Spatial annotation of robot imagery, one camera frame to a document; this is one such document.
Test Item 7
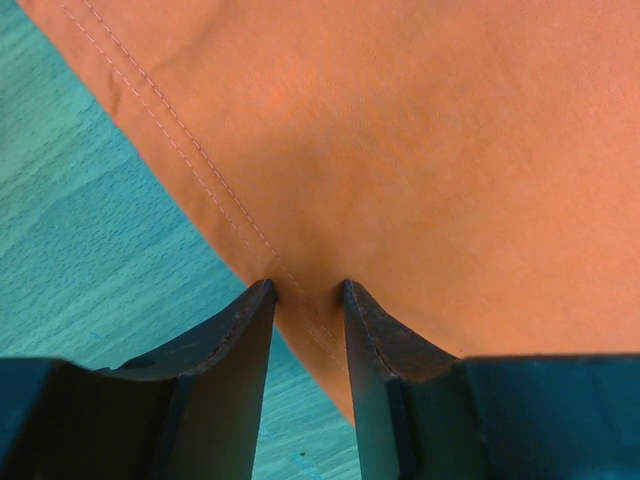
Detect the orange t shirt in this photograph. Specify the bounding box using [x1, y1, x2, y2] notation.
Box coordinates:
[23, 1, 639, 417]

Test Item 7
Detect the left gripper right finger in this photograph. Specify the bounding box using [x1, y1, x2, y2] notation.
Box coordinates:
[343, 280, 457, 479]

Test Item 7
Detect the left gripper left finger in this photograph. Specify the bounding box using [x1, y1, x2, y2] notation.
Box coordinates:
[94, 280, 277, 479]

